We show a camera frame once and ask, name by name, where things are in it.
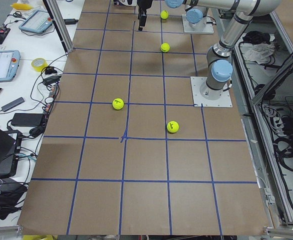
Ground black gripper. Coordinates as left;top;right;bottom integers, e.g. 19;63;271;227
137;0;153;31

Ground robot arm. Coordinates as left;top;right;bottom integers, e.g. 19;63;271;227
165;0;281;101
185;5;208;27

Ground tennis ball right side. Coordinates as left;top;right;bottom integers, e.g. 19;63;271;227
160;10;169;20

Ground centre tennis ball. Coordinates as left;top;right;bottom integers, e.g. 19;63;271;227
160;42;170;53

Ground tennis ball near gripper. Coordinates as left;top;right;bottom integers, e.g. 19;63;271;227
112;98;125;110

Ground tennis ball far left corner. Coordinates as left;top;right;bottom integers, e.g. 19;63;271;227
166;120;179;134

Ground blue teach pendant far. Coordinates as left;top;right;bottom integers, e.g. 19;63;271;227
19;10;53;35

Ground blue teach pendant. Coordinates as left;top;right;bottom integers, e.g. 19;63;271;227
0;50;21;83
19;10;53;35

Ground yellow tape roll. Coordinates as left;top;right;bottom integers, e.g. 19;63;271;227
31;57;48;73

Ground white cloth rag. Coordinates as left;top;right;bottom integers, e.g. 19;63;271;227
243;43;275;64

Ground blue teach pendant near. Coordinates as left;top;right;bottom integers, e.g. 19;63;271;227
0;50;21;83

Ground grey usb hub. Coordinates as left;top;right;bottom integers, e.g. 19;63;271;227
1;97;25;112

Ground black power adapter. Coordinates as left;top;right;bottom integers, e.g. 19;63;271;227
11;113;44;127

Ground black laptop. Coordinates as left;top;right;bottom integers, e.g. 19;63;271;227
0;129;22;179

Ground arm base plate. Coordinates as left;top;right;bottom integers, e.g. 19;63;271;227
182;14;214;35
190;76;232;108

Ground aluminium frame post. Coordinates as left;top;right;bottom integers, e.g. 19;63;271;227
43;0;73;54

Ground coiled black cables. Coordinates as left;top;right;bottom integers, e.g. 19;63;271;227
272;136;293;173

